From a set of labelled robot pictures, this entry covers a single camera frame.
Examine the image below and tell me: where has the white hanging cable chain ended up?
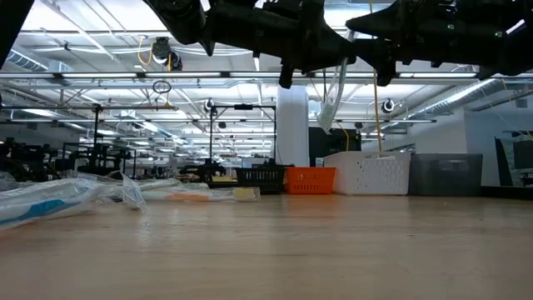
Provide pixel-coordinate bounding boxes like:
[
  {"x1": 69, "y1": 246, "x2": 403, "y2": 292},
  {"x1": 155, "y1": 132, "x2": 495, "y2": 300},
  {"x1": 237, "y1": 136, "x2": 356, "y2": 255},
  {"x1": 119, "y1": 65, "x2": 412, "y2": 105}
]
[{"x1": 316, "y1": 57, "x2": 349, "y2": 135}]

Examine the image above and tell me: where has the white building pillar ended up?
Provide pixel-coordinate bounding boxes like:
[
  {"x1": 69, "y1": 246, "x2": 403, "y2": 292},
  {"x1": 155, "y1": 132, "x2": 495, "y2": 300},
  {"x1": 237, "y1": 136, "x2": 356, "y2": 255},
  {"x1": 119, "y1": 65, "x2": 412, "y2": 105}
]
[{"x1": 276, "y1": 85, "x2": 310, "y2": 168}]

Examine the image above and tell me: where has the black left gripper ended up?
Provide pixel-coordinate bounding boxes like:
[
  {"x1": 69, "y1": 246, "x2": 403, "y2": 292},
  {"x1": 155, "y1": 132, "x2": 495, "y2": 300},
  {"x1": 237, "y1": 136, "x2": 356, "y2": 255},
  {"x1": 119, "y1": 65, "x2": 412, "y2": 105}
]
[{"x1": 206, "y1": 0, "x2": 358, "y2": 89}]

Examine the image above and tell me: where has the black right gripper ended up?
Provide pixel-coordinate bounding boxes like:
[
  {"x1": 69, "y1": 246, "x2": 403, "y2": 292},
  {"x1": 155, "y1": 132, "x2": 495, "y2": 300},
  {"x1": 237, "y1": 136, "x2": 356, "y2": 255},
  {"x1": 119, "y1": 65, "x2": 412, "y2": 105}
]
[{"x1": 344, "y1": 0, "x2": 503, "y2": 88}]

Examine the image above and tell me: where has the dark wall monitor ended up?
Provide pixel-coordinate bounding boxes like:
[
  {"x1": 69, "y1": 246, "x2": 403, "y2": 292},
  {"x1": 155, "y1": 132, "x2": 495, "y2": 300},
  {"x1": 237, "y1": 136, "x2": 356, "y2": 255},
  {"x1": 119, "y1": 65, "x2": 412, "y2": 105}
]
[{"x1": 494, "y1": 131, "x2": 533, "y2": 188}]

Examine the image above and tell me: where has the silver ventilation duct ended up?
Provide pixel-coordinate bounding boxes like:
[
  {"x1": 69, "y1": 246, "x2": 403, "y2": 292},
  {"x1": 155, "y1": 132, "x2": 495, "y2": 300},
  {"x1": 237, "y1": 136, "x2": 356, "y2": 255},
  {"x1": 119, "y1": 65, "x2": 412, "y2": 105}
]
[{"x1": 399, "y1": 77, "x2": 514, "y2": 122}]

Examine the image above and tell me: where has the orange slotted plastic basket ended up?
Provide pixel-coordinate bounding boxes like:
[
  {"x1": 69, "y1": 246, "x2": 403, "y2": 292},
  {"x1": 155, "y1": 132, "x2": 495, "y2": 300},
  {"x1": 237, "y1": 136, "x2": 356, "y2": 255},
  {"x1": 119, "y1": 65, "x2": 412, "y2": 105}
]
[{"x1": 285, "y1": 166, "x2": 337, "y2": 196}]

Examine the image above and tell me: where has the black slotted plastic basket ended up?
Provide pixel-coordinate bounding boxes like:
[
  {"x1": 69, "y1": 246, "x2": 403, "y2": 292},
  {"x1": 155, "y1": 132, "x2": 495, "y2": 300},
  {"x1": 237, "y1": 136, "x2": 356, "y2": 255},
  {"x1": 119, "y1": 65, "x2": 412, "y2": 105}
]
[{"x1": 236, "y1": 164, "x2": 288, "y2": 195}]

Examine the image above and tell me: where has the black camera rig frame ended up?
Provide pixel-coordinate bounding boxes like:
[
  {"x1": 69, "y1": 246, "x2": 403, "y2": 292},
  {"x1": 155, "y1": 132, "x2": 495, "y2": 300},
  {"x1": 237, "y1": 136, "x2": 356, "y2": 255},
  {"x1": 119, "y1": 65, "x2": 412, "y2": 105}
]
[
  {"x1": 62, "y1": 103, "x2": 138, "y2": 178},
  {"x1": 209, "y1": 103, "x2": 278, "y2": 170}
]

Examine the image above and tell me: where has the long ceiling light strip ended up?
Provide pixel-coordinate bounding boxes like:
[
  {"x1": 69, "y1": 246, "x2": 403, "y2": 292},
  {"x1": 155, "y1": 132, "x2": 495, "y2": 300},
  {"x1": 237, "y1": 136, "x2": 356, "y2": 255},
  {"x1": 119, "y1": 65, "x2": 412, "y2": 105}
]
[{"x1": 0, "y1": 71, "x2": 478, "y2": 80}]

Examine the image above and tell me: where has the white perforated plastic basket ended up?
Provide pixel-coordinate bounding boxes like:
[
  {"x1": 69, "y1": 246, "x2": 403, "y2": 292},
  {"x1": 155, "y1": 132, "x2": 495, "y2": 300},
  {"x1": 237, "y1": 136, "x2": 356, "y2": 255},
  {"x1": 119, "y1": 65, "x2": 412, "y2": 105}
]
[{"x1": 323, "y1": 150, "x2": 412, "y2": 197}]

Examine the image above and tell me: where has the black cabinet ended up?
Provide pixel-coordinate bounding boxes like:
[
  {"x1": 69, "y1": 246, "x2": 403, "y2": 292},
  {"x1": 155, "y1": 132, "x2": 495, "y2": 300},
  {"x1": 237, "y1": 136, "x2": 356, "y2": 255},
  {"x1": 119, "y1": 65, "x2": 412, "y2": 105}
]
[{"x1": 308, "y1": 127, "x2": 362, "y2": 168}]

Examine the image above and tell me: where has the yellow power cable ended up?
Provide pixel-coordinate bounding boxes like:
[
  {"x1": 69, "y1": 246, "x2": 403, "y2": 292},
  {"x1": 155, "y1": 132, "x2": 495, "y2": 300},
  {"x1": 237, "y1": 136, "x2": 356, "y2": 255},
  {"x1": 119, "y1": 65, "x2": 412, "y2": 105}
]
[{"x1": 371, "y1": 68, "x2": 384, "y2": 158}]

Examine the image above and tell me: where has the green white bagged toothbrush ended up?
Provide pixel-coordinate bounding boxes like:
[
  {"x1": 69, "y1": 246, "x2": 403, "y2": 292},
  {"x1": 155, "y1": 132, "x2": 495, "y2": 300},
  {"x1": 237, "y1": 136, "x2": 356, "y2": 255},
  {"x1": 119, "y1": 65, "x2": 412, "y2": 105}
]
[{"x1": 136, "y1": 177, "x2": 185, "y2": 193}]

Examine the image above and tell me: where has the distant black robot station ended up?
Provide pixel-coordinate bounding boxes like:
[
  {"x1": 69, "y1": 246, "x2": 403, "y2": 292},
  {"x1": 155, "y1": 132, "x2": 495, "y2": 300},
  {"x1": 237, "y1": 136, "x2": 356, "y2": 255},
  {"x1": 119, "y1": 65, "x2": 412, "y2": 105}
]
[
  {"x1": 0, "y1": 137, "x2": 59, "y2": 183},
  {"x1": 178, "y1": 160, "x2": 228, "y2": 184}
]

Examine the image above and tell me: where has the black ceiling cable reel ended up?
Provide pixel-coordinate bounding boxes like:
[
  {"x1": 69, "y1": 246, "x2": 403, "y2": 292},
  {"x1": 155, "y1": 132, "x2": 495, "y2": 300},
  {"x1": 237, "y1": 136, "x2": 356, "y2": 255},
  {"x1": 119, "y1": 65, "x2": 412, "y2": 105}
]
[{"x1": 150, "y1": 36, "x2": 184, "y2": 72}]

